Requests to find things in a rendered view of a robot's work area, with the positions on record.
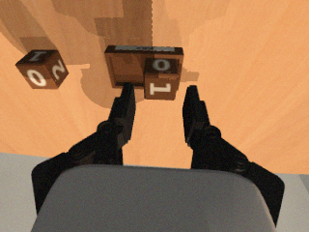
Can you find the dark brown number cube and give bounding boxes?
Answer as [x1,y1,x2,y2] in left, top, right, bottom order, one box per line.
[15,49,69,90]
[143,58,179,101]

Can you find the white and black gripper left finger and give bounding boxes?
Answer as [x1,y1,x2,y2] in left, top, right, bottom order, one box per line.
[31,82,136,216]

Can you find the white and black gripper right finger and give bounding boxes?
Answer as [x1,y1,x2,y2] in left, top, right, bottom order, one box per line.
[183,85,285,228]

